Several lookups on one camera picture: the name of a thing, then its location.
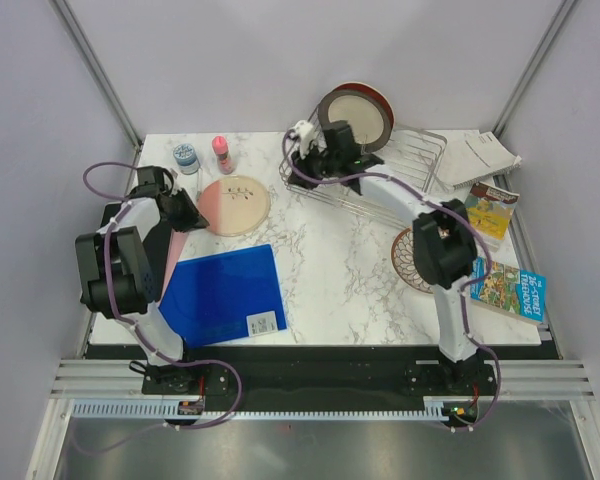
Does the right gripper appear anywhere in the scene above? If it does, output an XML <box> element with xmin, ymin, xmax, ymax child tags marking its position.
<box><xmin>288</xmin><ymin>140</ymin><xmax>341</xmax><ymax>189</ymax></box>

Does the brown rim cream plate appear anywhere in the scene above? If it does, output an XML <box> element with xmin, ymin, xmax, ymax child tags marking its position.
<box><xmin>317</xmin><ymin>89</ymin><xmax>392</xmax><ymax>151</ymax></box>

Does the pink cream branch plate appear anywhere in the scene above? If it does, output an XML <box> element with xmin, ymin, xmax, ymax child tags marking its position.
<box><xmin>198</xmin><ymin>175</ymin><xmax>271</xmax><ymax>237</ymax></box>

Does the wire dish rack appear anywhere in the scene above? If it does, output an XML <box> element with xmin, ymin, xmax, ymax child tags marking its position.
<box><xmin>281</xmin><ymin>120</ymin><xmax>453</xmax><ymax>226</ymax></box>

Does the red teal flower plate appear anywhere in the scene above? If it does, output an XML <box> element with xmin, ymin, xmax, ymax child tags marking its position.
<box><xmin>329</xmin><ymin>82</ymin><xmax>396</xmax><ymax>149</ymax></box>

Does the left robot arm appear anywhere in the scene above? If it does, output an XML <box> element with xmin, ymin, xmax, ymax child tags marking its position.
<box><xmin>75</xmin><ymin>166</ymin><xmax>209</xmax><ymax>393</ymax></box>

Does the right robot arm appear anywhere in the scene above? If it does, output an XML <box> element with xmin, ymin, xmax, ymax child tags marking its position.
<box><xmin>282</xmin><ymin>120</ymin><xmax>486</xmax><ymax>394</ymax></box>

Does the pink paper sheet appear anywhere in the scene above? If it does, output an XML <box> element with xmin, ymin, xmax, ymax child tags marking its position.
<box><xmin>161</xmin><ymin>231</ymin><xmax>189</xmax><ymax>296</ymax></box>

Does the blue lid jar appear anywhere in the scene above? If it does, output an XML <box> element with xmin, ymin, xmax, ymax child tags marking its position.
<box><xmin>172</xmin><ymin>143</ymin><xmax>200</xmax><ymax>175</ymax></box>

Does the pink spice bottle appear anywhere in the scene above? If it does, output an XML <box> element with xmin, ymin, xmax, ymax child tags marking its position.
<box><xmin>212</xmin><ymin>136</ymin><xmax>234</xmax><ymax>174</ymax></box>

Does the black clipboard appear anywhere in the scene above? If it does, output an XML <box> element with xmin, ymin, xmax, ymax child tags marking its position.
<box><xmin>75</xmin><ymin>202</ymin><xmax>121</xmax><ymax>306</ymax></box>

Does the blue plastic folder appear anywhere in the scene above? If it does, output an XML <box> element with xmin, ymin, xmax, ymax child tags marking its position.
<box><xmin>159</xmin><ymin>244</ymin><xmax>287</xmax><ymax>348</ymax></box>

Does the brown rim petal plate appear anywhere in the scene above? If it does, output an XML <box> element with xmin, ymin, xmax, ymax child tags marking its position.
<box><xmin>391</xmin><ymin>228</ymin><xmax>432</xmax><ymax>294</ymax></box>

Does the yellow cover book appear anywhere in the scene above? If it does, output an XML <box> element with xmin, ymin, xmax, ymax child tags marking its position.
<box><xmin>465</xmin><ymin>182</ymin><xmax>520</xmax><ymax>251</ymax></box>

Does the blue treehouse book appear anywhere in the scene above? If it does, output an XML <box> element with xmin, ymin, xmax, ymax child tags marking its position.
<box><xmin>469</xmin><ymin>257</ymin><xmax>547</xmax><ymax>325</ymax></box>

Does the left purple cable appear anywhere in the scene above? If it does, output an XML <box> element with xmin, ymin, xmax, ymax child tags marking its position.
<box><xmin>74</xmin><ymin>162</ymin><xmax>246</xmax><ymax>456</ymax></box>

